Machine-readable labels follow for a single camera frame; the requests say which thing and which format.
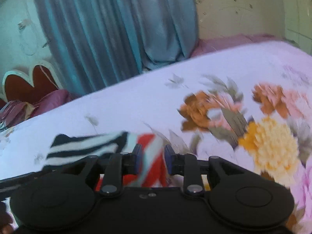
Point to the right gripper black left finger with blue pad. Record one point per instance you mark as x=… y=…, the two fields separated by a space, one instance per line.
x=116 y=167

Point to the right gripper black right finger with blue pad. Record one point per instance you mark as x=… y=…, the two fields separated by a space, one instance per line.
x=186 y=166

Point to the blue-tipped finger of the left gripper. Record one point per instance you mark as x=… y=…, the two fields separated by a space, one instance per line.
x=11 y=184

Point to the white striped small garment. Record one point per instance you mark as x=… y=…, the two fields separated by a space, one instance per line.
x=152 y=167

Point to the floral white bed sheet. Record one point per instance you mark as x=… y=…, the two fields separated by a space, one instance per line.
x=245 y=113

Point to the magenta pillow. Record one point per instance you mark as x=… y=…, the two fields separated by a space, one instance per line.
x=52 y=100

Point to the red scalloped headboard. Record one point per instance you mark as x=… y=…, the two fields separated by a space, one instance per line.
x=39 y=80

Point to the blue-grey curtain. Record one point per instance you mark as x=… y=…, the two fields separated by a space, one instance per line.
x=98 y=43

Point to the cream wardrobe door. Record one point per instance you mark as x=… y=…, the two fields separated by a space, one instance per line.
x=286 y=19

